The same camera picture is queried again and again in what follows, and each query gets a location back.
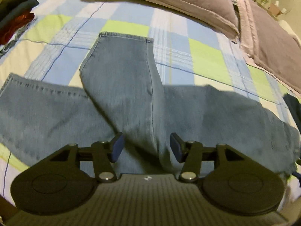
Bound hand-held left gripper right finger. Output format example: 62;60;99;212
170;132;245;183

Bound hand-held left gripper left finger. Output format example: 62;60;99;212
48;132;125;183

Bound blue denim jeans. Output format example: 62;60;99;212
0;32;301;177

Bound dark cloth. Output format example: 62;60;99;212
283;93;301;123

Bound checkered bedsheet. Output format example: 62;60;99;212
0;0;301;217

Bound grey pillow with pink edge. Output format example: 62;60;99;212
232;0;301;97

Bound blue printed folded garment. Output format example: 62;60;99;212
0;26;31;57

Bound red folded garment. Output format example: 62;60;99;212
0;13;36;44

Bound brown box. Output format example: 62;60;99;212
268;2;283;17

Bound black folded garment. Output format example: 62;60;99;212
0;0;36;19

